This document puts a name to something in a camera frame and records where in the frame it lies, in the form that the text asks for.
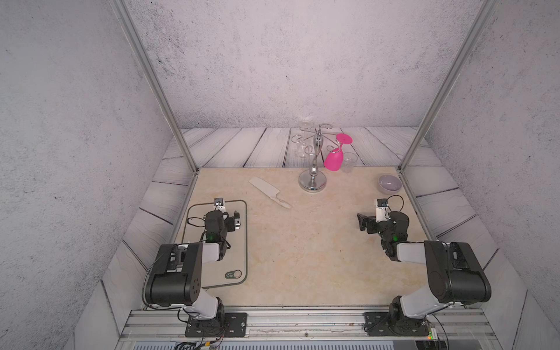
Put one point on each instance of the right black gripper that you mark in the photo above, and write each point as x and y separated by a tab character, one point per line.
372	222

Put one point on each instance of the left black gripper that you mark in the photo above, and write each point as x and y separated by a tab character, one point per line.
235	219

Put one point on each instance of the cream plastic cleaver knife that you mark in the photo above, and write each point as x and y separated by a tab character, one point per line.
269	190

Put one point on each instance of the beige cutting board green rim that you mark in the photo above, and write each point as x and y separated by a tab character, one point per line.
232	269

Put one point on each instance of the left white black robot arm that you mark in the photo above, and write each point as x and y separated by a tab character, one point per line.
175	279

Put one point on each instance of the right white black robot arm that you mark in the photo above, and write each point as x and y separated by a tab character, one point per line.
454	274

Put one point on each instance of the lilac small bowl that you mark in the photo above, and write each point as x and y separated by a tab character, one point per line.
389	184

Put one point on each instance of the clear plastic cup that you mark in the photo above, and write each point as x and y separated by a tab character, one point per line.
349	162

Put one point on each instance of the pink plastic wine glass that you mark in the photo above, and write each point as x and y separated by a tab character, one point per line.
335	158

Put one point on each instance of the silver glass holder stand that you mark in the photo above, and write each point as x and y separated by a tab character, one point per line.
311	138

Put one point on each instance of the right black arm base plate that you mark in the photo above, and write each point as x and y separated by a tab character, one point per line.
378	324

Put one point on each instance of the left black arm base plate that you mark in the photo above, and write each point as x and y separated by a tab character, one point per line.
228	325

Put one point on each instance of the aluminium mounting rail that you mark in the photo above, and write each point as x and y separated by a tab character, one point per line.
319	327

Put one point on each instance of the left aluminium frame post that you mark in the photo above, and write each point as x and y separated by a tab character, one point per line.
140	53

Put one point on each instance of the aluminium frame post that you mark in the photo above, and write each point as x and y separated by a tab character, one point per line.
460	59
140	53

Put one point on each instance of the right aluminium frame post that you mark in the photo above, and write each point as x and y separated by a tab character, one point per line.
460	59

